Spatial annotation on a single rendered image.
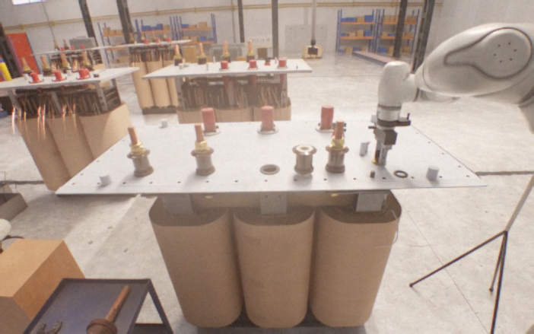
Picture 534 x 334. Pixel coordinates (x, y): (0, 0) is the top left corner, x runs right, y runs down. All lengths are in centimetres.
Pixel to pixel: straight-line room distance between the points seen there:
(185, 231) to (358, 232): 83
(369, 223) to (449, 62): 93
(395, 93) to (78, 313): 155
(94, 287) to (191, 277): 46
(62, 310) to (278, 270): 100
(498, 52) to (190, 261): 139
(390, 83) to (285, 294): 120
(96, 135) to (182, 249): 221
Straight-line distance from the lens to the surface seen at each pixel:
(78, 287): 155
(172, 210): 131
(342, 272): 152
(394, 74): 105
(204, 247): 138
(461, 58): 51
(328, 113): 146
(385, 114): 108
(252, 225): 124
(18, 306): 171
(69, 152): 368
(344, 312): 183
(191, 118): 281
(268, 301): 168
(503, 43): 49
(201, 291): 166
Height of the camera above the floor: 189
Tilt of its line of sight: 29 degrees down
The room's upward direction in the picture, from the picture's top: 2 degrees counter-clockwise
